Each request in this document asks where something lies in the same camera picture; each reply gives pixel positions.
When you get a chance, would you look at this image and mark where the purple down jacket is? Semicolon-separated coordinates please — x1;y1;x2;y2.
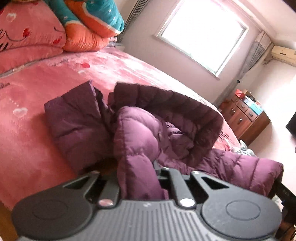
45;82;283;200

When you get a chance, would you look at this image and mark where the light green quilted jacket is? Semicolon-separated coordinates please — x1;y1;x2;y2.
232;140;256;157

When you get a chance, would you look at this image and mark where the brown wooden dresser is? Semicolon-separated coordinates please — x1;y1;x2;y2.
219;94;270;145

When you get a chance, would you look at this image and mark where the pink heart-print bed cover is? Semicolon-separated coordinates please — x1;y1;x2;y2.
0;47;246;212

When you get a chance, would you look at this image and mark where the blue box on dresser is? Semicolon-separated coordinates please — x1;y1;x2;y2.
242;96;263;115

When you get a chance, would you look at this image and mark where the red box on dresser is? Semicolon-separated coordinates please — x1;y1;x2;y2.
235;89;247;99

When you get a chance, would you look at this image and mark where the right plaid curtain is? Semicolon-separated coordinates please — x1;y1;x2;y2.
213;31;272;108

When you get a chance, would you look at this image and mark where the plaid curtain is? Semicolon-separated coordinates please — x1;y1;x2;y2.
213;31;272;108
117;0;150;43

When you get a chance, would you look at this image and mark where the orange teal folded quilt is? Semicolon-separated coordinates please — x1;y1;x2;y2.
45;0;125;52

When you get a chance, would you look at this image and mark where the left plaid curtain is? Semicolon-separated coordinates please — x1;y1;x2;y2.
117;0;150;43

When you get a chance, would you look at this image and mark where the pink heart-print pillow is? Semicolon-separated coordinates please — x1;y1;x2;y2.
1;1;66;74

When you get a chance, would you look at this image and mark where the black wall television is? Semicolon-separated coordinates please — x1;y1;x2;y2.
286;113;296;138

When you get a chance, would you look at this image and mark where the wall air conditioner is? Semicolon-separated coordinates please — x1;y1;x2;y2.
271;46;296;63

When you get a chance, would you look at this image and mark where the window with white frame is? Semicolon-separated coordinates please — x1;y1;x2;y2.
156;1;249;77

